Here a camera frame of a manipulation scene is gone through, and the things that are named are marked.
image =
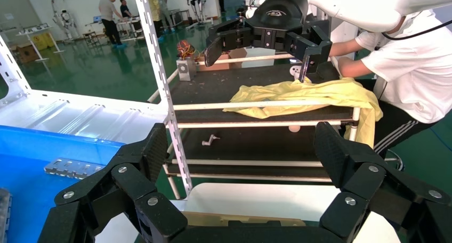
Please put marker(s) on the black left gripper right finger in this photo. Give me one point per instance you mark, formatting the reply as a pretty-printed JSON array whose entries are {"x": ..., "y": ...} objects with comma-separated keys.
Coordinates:
[{"x": 370, "y": 195}]

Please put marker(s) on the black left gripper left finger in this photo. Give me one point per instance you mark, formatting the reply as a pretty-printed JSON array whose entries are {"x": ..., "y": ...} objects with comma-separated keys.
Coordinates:
[{"x": 106, "y": 199}]

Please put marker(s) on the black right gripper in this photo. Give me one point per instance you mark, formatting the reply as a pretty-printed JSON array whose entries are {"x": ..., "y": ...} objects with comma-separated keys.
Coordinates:
[{"x": 279, "y": 12}]

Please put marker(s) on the perforated grey metal bar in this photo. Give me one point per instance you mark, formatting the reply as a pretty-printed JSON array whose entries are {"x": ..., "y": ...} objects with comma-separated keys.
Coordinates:
[{"x": 4, "y": 213}]

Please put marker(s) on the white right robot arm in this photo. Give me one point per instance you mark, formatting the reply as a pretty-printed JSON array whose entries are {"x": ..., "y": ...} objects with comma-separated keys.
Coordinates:
[{"x": 353, "y": 5}]

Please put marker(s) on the white plastic box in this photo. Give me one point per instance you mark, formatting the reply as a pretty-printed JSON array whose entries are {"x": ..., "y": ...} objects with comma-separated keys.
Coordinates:
[{"x": 261, "y": 57}]

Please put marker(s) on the white round plastic piece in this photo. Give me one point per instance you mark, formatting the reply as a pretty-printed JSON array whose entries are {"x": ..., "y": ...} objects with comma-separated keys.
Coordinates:
[{"x": 295, "y": 72}]

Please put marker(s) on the brown cardboard box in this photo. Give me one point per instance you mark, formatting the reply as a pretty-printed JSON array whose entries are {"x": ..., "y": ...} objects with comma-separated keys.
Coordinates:
[{"x": 219, "y": 65}]

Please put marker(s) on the white tube cart black shelves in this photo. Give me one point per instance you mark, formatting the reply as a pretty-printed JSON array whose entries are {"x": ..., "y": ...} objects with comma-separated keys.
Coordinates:
[{"x": 219, "y": 86}]

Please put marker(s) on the yellow cloth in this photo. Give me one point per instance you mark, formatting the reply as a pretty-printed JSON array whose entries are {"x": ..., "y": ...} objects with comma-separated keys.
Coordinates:
[{"x": 317, "y": 93}]

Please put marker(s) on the blue plastic bin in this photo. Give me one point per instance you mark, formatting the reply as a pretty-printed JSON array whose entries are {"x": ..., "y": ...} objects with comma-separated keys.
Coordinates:
[{"x": 28, "y": 199}]

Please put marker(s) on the white metal shelf rack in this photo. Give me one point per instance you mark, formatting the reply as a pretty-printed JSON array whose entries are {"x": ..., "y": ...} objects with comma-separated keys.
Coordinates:
[{"x": 88, "y": 114}]

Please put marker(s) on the person in grey jacket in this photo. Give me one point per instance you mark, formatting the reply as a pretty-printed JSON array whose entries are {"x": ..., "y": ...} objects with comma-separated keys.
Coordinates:
[{"x": 164, "y": 5}]

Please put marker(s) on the small grey metal fitting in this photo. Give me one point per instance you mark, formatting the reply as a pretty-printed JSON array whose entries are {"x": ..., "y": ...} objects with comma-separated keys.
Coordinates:
[{"x": 209, "y": 140}]

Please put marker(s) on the person in yellow jacket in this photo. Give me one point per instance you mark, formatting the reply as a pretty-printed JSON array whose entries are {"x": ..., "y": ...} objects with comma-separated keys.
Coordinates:
[{"x": 153, "y": 5}]

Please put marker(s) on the person in white shirt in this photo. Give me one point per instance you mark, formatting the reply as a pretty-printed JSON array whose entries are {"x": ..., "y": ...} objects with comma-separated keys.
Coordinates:
[{"x": 416, "y": 75}]

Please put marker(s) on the person in dark shirt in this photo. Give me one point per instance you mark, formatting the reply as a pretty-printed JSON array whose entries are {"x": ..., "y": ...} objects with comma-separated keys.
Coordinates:
[{"x": 124, "y": 9}]

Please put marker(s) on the man in grey shirt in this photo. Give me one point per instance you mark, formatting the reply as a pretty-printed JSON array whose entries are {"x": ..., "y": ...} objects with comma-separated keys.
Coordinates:
[{"x": 107, "y": 12}]

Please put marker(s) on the white side table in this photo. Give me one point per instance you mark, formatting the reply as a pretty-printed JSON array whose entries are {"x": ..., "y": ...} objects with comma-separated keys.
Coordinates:
[{"x": 33, "y": 30}]

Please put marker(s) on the white humanoid robot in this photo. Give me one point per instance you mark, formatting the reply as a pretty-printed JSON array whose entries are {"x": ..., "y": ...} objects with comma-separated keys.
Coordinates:
[{"x": 65, "y": 19}]

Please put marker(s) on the flat slotted metal bracket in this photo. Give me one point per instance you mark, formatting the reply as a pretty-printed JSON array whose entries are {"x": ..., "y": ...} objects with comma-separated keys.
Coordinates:
[{"x": 70, "y": 169}]

